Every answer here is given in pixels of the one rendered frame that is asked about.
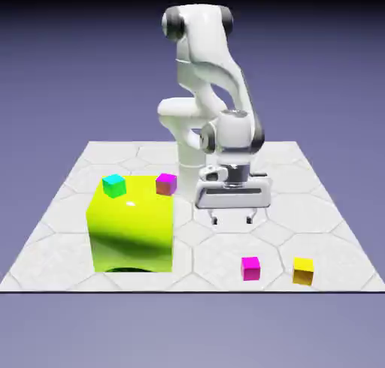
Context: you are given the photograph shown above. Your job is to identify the small yellow cube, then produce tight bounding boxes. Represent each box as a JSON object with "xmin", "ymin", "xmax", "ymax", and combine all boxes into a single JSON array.
[{"xmin": 292, "ymin": 257, "xmax": 315, "ymax": 286}]

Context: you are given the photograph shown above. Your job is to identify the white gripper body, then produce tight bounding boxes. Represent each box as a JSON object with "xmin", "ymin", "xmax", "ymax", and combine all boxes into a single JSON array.
[{"xmin": 194, "ymin": 175, "xmax": 272, "ymax": 210}]

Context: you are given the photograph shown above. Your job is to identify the small cyan cube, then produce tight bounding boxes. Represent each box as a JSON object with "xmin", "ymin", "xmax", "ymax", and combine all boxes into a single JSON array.
[{"xmin": 102, "ymin": 173, "xmax": 127, "ymax": 200}]

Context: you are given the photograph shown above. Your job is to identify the small magenta cube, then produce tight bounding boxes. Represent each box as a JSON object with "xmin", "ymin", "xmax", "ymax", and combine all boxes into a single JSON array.
[
  {"xmin": 155, "ymin": 173, "xmax": 177, "ymax": 197},
  {"xmin": 240, "ymin": 256, "xmax": 261, "ymax": 282}
]

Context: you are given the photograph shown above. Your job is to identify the large yellow-green box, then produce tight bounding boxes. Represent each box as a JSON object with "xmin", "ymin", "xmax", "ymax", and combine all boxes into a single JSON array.
[{"xmin": 86, "ymin": 174, "xmax": 177, "ymax": 274}]

